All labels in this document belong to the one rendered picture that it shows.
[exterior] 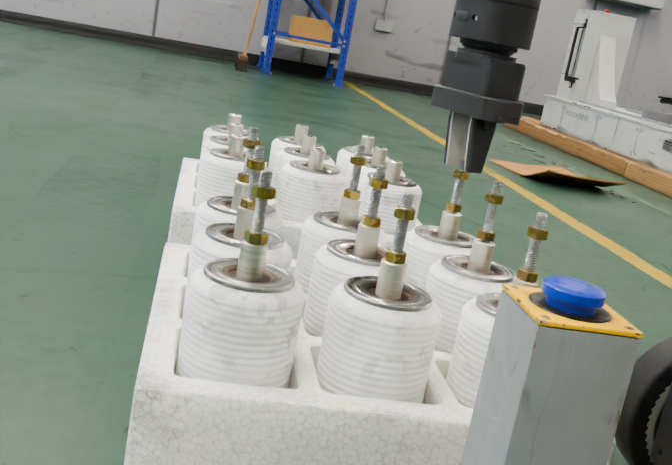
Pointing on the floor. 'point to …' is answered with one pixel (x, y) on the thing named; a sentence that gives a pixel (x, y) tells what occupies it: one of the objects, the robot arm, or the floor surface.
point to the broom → (251, 28)
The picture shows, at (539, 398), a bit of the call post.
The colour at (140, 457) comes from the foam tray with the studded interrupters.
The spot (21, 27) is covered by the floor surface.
